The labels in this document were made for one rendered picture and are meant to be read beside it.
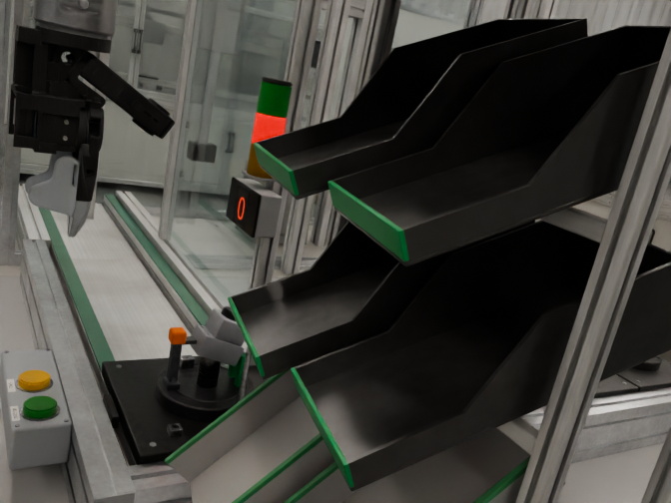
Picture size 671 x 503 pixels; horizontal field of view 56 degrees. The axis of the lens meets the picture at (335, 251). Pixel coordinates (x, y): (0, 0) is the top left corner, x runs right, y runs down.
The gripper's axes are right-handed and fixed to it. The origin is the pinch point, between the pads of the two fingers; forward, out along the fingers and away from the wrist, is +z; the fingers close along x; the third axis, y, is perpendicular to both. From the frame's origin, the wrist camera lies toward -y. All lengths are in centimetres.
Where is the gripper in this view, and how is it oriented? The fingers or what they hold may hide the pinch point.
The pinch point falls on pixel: (79, 225)
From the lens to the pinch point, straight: 75.5
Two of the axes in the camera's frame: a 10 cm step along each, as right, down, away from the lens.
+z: -2.0, 9.4, 2.7
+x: 4.8, 3.3, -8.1
